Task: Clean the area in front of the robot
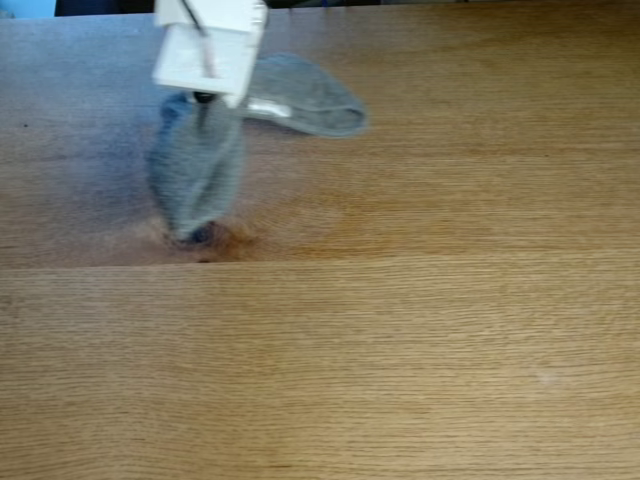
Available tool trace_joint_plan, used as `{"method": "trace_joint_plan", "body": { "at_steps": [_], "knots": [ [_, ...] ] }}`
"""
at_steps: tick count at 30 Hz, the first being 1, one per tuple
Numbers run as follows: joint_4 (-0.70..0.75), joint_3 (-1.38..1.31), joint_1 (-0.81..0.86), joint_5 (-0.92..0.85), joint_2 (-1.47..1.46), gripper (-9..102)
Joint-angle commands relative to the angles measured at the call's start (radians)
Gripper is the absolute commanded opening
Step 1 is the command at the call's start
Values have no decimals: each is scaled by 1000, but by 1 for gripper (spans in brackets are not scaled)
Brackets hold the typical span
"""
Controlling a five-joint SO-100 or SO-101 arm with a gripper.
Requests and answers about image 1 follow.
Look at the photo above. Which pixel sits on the light blue background object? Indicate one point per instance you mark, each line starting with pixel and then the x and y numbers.
pixel 25 7

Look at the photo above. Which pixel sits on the grey terry cleaning cloth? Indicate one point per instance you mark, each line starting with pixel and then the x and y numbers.
pixel 200 165

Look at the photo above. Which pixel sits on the dark background furniture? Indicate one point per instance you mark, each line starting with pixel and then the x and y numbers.
pixel 100 6

